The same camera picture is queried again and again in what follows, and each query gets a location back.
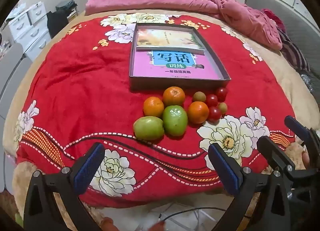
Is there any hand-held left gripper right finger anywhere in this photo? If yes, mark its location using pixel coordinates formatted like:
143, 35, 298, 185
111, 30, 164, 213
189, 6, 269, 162
208, 143, 292, 231

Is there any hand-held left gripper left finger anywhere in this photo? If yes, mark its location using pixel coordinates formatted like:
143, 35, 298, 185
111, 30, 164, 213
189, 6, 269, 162
24, 142, 105, 231

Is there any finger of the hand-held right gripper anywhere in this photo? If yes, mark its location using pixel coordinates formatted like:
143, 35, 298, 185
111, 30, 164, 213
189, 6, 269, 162
257, 135, 312, 185
284, 115, 320, 169

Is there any red cherry tomato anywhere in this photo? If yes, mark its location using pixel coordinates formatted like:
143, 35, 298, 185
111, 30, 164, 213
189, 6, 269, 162
205, 94, 218, 107
216, 87, 228, 102
207, 106, 222, 122

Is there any orange tangerine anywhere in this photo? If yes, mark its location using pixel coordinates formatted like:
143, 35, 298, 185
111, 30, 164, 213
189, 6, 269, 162
187, 101, 209, 124
163, 87, 186, 108
143, 97, 164, 118

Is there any green round fruit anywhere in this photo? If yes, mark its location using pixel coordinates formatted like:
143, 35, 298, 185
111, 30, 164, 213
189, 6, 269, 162
162, 105, 188, 137
133, 116, 165, 141

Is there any shallow grey cardboard box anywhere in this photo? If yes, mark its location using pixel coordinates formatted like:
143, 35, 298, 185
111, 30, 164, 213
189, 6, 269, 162
129, 23, 231, 91

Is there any person's right hand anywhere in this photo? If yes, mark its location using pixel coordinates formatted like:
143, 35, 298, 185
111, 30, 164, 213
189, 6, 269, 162
302, 151, 311, 169

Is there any shiny silver wrapper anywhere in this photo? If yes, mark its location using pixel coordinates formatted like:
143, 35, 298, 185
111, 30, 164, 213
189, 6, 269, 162
301, 74, 317, 92

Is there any striped cloth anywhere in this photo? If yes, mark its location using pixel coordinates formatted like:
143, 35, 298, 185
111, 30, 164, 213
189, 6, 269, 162
276, 27, 310, 72

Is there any red floral blanket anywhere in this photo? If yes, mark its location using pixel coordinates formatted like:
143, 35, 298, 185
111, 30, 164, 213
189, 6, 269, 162
15, 12, 297, 208

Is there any crimson cloth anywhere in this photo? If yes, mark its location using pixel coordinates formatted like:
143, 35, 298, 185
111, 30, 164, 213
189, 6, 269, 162
261, 9, 287, 34

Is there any pink workbook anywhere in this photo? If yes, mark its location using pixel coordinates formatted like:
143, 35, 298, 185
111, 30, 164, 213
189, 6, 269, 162
132, 47, 222, 80

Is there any yellow sunflower book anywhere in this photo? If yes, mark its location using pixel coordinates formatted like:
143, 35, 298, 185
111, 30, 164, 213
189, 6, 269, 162
136, 28, 205, 55

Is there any black garment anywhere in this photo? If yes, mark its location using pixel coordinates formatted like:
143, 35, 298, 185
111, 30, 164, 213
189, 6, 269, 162
46, 10, 69, 38

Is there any white drawer cabinet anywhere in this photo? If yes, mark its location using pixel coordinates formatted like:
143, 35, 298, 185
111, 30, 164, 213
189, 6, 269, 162
9, 1, 52, 60

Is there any dark folded clothes pile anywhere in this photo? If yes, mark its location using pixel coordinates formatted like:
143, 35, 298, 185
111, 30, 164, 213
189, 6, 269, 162
55, 0, 78, 20

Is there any black cable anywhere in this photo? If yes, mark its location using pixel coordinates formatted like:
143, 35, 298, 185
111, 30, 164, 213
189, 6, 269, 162
159, 207, 248, 222

